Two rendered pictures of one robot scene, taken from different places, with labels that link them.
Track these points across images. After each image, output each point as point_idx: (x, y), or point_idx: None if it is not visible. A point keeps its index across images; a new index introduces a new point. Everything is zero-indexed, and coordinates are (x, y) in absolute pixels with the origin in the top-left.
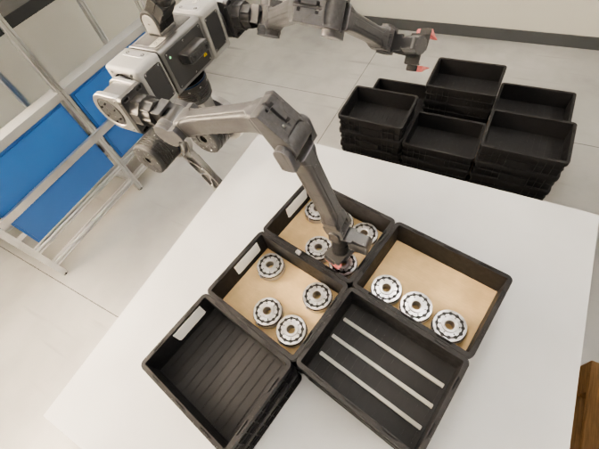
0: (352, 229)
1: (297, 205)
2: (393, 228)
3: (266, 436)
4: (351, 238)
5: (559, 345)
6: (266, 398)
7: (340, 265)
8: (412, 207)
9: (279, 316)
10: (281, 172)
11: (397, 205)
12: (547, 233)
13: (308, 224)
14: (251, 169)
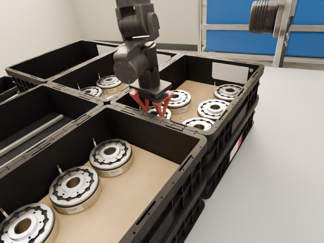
0: (140, 41)
1: (228, 75)
2: (192, 133)
3: None
4: (127, 44)
5: None
6: (26, 75)
7: (133, 93)
8: (315, 239)
9: (101, 86)
10: (299, 93)
11: (307, 214)
12: None
13: (211, 95)
14: (290, 77)
